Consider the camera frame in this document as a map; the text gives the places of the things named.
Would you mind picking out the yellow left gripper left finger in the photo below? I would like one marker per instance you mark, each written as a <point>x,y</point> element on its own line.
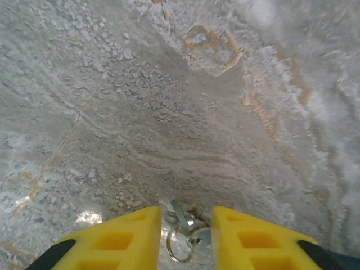
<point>118,242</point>

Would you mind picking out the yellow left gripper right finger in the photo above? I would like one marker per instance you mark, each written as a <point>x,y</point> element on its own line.
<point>253,242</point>

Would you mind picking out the silver round-head key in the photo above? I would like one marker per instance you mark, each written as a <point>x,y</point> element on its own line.
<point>204,236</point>

